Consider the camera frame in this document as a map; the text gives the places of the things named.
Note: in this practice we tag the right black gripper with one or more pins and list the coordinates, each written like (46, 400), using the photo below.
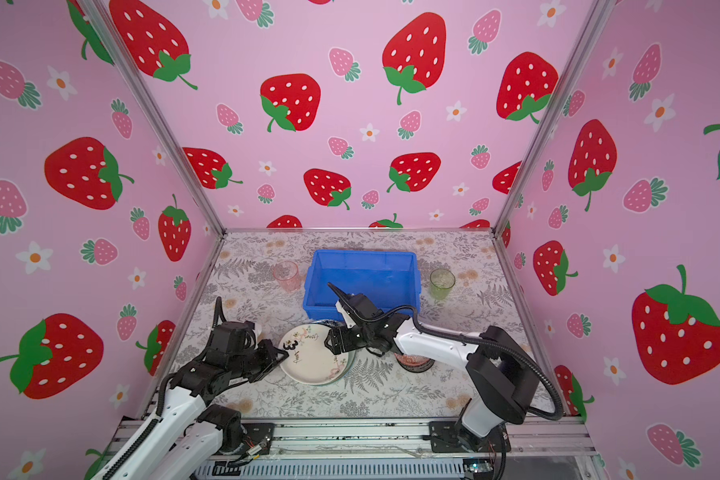
(341, 332)

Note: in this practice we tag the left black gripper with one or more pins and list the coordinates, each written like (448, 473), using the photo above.
(268, 348)

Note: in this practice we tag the white floral plate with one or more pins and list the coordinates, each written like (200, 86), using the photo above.
(309, 361)

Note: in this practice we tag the mint green flower plate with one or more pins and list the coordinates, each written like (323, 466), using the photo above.
(347, 365)

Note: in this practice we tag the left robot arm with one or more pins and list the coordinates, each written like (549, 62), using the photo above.
(187, 427)

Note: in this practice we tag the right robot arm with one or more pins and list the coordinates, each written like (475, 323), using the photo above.
(509, 383)

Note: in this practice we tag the blue plastic bin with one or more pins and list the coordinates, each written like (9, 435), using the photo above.
(388, 279)

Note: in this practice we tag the red patterned bowl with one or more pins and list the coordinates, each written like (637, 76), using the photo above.
(414, 364)

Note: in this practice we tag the pink translucent cup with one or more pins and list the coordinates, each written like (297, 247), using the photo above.
(287, 275)

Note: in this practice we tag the green translucent cup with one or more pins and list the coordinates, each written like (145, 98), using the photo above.
(441, 283)

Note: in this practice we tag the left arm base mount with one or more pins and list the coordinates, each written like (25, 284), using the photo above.
(257, 436)

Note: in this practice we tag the aluminium front rail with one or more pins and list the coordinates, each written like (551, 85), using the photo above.
(398, 448)

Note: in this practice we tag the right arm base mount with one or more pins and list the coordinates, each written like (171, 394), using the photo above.
(453, 437)

